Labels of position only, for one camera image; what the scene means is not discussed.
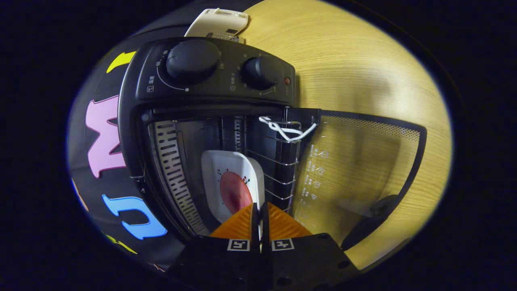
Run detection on white square plate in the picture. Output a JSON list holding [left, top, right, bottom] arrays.
[[201, 150, 265, 224]]

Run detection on pink round food slice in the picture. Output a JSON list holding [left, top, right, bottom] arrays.
[[219, 171, 253, 215]]

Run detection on black toaster oven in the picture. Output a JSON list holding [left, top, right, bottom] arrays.
[[117, 37, 428, 265]]

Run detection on white string tie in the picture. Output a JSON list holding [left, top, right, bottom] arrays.
[[258, 116, 318, 143]]

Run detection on black backdrop cloth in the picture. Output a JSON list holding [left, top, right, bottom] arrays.
[[67, 8, 202, 273]]

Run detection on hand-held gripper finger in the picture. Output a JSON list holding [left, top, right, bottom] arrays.
[[166, 202, 265, 291], [262, 202, 360, 289]]

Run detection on white bread toaster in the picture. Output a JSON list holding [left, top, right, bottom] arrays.
[[185, 8, 250, 41]]

